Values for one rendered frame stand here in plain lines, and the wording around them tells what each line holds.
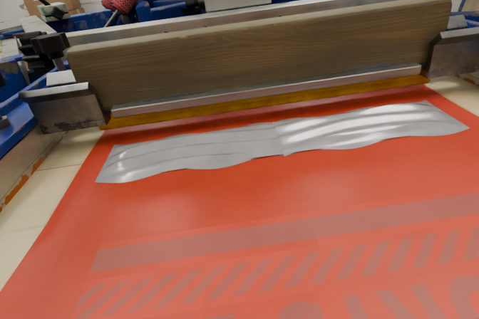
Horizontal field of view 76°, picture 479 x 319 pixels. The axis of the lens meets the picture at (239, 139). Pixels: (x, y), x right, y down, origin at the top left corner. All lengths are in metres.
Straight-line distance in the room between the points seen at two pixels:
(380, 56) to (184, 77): 0.22
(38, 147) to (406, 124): 0.38
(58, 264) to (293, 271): 0.16
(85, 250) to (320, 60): 0.29
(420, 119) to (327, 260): 0.20
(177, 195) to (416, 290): 0.18
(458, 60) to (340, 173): 0.21
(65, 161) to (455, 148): 0.38
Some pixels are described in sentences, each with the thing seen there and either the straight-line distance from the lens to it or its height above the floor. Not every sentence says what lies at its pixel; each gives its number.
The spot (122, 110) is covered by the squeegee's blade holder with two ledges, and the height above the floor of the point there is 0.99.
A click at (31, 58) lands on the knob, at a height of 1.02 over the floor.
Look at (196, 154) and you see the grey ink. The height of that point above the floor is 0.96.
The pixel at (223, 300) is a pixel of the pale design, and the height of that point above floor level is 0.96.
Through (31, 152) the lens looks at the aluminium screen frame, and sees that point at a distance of 0.38.
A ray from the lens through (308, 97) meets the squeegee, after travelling 0.38.
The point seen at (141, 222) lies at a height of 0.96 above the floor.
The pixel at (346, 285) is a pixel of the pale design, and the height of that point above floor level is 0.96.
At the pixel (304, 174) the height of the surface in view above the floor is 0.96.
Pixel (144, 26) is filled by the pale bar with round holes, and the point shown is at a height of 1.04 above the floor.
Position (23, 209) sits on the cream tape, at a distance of 0.33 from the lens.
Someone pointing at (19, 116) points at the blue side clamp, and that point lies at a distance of 0.41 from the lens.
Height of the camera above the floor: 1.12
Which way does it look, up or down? 30 degrees down
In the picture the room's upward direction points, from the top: 8 degrees counter-clockwise
